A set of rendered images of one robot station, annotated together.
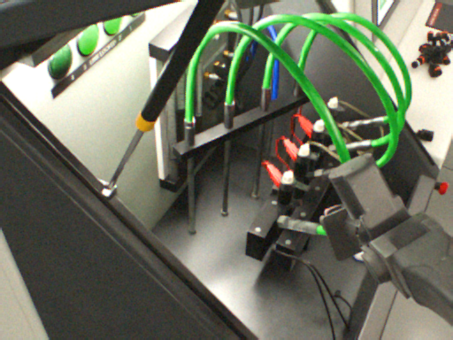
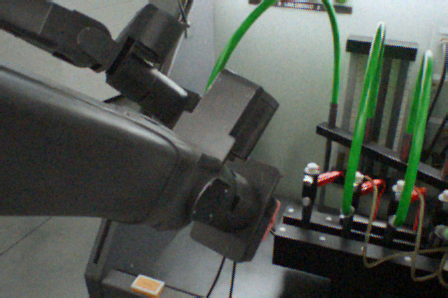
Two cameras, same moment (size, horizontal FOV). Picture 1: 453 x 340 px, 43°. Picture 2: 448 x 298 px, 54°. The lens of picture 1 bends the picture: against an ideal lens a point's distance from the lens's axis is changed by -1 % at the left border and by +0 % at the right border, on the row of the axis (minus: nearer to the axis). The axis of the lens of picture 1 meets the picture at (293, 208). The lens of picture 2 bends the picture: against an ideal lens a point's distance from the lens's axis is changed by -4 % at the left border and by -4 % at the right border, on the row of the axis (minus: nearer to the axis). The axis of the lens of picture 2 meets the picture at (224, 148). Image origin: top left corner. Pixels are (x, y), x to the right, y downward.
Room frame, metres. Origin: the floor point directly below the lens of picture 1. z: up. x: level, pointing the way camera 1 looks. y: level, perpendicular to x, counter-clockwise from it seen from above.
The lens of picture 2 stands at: (0.65, -0.70, 1.56)
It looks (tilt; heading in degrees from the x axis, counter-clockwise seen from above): 30 degrees down; 97
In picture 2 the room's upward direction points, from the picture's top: straight up
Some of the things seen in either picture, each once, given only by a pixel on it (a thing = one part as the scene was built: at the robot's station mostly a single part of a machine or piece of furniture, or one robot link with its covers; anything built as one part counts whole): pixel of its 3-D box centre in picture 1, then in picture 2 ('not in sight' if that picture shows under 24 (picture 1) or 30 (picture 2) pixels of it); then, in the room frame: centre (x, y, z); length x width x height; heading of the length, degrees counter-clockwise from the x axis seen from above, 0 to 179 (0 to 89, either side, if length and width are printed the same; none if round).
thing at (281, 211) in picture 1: (287, 218); (305, 219); (0.72, 0.01, 1.00); 0.05 x 0.03 x 0.21; 75
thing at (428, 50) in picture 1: (438, 50); not in sight; (1.39, -0.31, 1.01); 0.23 x 0.11 x 0.06; 165
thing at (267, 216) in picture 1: (299, 205); (359, 266); (0.84, -0.01, 0.91); 0.34 x 0.10 x 0.15; 165
